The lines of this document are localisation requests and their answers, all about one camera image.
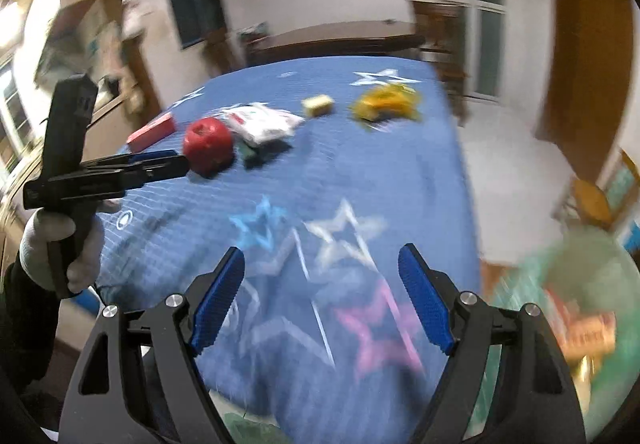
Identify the pale cloth bundle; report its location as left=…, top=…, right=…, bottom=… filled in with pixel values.
left=120, top=0, right=151, bottom=40

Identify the person's left hand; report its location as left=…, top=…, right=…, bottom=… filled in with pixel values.
left=19, top=198, right=123, bottom=295

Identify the dark wooden side chair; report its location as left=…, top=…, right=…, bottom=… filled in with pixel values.
left=202, top=27, right=241, bottom=75

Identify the yellow crumpled packet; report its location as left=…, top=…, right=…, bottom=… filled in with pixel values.
left=349, top=83, right=423, bottom=121

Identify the red flat box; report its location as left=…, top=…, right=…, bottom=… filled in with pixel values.
left=126, top=113, right=178, bottom=152

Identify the yellow wooden chair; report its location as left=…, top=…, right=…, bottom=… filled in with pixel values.
left=552, top=149, right=638, bottom=230

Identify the brown wooden door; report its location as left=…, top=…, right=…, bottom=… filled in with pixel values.
left=532, top=0, right=631, bottom=165

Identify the yellow sponge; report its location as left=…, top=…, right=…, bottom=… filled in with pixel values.
left=301, top=94, right=336, bottom=117

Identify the white red printed packet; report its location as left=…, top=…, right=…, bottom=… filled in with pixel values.
left=219, top=102, right=307, bottom=147

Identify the dark wooden high-back chair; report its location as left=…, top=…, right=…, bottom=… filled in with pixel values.
left=407, top=0, right=471, bottom=125

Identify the person's left forearm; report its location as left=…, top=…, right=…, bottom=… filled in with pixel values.
left=0, top=259, right=66, bottom=395

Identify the green plastic bin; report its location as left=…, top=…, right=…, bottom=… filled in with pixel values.
left=480, top=224, right=640, bottom=444

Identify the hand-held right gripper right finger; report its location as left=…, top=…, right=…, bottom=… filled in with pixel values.
left=397, top=243, right=587, bottom=444

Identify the red apple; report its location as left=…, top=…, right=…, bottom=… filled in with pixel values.
left=182, top=117, right=236, bottom=177

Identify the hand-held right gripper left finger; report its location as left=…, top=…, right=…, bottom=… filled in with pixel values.
left=59, top=247, right=247, bottom=444

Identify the blue star printed blanket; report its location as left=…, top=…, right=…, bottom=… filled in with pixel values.
left=95, top=55, right=483, bottom=440

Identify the green packet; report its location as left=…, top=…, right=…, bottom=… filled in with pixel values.
left=235, top=137, right=273, bottom=167

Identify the brown wooden cabinet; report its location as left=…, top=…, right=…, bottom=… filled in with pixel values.
left=50, top=0, right=168, bottom=135

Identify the orange red packet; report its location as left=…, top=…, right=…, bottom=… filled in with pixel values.
left=545, top=289, right=618, bottom=370

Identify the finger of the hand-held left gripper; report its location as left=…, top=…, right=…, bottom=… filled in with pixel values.
left=116, top=149, right=181, bottom=167
left=82, top=155, right=192, bottom=191

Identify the dark wooden table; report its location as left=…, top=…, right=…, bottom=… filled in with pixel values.
left=245, top=22, right=426, bottom=68

